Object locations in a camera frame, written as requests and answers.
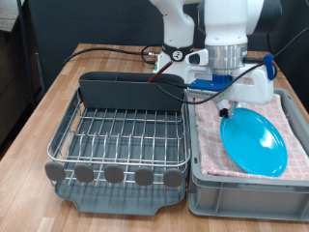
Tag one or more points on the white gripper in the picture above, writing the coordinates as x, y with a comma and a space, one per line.
254, 90

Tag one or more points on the blue plastic plate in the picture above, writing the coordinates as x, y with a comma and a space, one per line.
254, 141

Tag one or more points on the red-brown wooden spoon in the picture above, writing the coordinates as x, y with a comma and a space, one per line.
159, 71

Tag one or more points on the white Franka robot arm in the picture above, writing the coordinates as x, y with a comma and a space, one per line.
225, 22

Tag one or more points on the metal dish drying rack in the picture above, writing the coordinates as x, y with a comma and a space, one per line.
122, 201

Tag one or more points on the pink checkered towel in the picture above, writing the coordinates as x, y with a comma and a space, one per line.
209, 141

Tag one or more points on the grey plastic crate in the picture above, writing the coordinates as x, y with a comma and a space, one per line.
244, 199

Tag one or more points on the dark grey cutlery holder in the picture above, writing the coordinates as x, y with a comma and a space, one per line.
128, 93

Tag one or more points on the black metal pole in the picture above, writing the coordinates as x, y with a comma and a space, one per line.
25, 48

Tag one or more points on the dark cabinet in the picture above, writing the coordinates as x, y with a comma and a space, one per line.
9, 80

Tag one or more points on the wrist camera on blue mount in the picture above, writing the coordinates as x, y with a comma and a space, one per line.
209, 85

